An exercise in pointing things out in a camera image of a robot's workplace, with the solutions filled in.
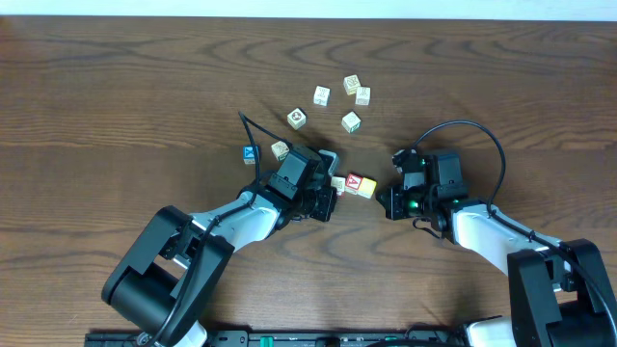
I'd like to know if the white and yellow block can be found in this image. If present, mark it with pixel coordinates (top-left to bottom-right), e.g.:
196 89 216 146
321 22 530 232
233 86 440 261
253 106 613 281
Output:
358 177 377 200

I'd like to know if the red letter A block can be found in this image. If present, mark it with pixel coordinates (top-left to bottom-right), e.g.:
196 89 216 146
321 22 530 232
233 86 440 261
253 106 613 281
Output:
344 173 363 195

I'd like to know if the blue letter X block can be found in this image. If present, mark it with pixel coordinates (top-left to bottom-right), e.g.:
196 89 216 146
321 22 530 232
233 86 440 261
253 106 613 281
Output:
242 145 260 165

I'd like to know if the yellow-green pattern block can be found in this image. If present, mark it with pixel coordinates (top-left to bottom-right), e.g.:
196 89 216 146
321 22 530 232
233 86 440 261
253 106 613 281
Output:
343 74 362 95

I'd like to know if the right black cable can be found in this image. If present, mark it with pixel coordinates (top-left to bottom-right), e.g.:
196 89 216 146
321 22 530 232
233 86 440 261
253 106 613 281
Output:
409 120 617 334

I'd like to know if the white block red circle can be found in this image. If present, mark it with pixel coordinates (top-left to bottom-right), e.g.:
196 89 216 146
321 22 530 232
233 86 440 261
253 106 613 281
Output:
286 108 307 130

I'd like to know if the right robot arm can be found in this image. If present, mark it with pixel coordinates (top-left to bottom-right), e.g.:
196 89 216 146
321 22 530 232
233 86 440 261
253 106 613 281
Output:
377 183 616 347

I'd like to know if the white block green edge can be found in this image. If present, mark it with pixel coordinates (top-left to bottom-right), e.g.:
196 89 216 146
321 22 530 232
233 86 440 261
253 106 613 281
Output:
271 141 290 162

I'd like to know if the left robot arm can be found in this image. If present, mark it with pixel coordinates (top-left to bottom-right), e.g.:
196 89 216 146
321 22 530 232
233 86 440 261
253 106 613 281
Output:
101 160 336 346

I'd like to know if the white block green side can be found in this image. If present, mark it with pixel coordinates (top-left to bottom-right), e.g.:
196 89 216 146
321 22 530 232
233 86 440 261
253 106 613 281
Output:
341 111 362 133

